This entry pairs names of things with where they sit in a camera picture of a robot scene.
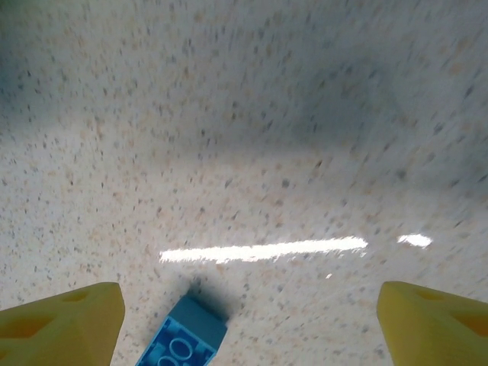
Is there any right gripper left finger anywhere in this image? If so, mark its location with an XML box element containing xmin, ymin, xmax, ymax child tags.
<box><xmin>0</xmin><ymin>281</ymin><xmax>126</xmax><ymax>366</ymax></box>

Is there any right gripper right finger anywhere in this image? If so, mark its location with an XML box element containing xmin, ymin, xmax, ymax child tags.
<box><xmin>375</xmin><ymin>281</ymin><xmax>488</xmax><ymax>366</ymax></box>

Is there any blue lego brick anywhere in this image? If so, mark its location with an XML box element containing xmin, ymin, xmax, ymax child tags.
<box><xmin>133</xmin><ymin>295</ymin><xmax>230</xmax><ymax>366</ymax></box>

